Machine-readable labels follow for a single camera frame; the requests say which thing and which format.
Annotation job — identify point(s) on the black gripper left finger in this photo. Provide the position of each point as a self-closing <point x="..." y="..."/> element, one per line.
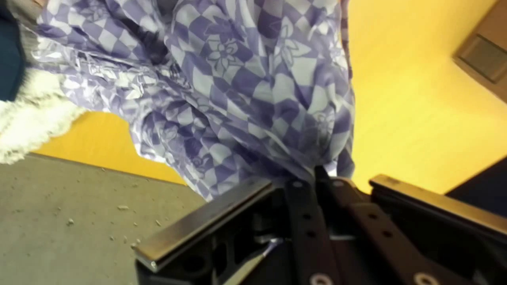
<point x="311" y="238"/>

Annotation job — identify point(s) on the grey brown box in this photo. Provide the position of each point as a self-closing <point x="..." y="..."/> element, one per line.
<point x="485" y="58"/>

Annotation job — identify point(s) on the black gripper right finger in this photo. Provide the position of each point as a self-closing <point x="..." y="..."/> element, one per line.
<point x="381" y="238"/>

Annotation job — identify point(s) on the white cloth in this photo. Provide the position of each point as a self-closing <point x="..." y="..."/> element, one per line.
<point x="26" y="121"/>

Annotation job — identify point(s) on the purple white checkered shirt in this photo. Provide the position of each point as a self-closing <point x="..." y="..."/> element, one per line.
<point x="211" y="80"/>

